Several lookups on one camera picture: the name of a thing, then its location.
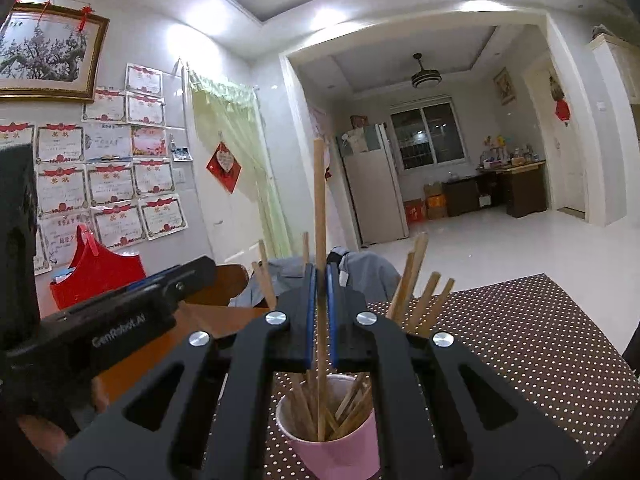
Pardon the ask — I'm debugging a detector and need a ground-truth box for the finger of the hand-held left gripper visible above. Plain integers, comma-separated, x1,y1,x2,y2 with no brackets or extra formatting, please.
120,255,218,307

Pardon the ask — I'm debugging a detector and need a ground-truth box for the red knot decoration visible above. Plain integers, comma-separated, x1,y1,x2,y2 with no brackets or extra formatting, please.
547,76,574,126

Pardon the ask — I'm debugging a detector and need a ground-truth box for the bunch of wooden chopsticks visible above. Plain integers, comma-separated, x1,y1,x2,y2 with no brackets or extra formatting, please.
251,232,457,443

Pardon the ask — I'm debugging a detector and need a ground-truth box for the wooden chair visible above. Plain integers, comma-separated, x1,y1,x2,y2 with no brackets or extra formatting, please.
185,263,251,307

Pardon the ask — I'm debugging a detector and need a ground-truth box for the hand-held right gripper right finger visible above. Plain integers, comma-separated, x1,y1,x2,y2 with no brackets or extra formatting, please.
326,261,588,480

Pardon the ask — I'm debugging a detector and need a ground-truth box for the light wooden chopstick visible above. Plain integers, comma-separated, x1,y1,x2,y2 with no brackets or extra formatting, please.
313,139,328,442

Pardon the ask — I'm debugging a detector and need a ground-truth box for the brown polka dot tablecloth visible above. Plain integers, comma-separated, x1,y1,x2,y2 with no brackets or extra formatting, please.
200,272,640,480

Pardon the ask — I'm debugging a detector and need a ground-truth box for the window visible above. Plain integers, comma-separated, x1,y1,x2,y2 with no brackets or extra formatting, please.
389,101,470,174

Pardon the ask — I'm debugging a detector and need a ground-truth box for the dark wooden desk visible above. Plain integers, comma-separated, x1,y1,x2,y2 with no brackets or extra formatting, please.
442,160,548,219

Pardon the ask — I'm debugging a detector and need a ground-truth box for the white door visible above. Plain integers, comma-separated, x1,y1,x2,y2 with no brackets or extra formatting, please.
522,57,586,217

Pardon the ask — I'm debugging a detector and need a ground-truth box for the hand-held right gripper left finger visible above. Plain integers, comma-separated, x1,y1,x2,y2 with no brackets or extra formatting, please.
57,264,319,480

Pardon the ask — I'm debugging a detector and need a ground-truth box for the silver refrigerator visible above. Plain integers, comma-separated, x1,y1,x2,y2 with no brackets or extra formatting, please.
335,122,410,247

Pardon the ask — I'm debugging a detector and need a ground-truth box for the cluster of toys and bottles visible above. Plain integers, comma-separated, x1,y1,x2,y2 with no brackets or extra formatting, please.
480,135,547,169

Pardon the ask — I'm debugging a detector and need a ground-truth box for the red heart wall decoration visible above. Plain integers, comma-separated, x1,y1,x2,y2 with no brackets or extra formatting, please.
206,141,242,195

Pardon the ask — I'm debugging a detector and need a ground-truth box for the framed wall picture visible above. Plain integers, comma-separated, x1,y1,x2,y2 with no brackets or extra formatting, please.
492,66,516,106

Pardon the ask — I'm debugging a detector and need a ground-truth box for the red bag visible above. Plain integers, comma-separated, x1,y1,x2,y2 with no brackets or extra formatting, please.
49,230,147,311

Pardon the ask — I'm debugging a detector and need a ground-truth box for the framed blossom painting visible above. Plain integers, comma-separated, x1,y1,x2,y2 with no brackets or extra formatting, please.
0,2,111,104

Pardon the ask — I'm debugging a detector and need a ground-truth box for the person's left hand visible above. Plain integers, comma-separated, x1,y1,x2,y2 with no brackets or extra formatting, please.
17,415,71,462

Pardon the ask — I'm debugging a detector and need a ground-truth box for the ceiling fan lamp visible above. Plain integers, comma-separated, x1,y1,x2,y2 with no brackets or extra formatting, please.
410,52,442,90

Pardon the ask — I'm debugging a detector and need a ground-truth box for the green curtain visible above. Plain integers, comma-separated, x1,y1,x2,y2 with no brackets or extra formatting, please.
187,67,294,262

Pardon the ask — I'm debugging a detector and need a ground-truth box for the pink paper cup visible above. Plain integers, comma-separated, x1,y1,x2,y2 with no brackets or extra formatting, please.
275,372,383,480

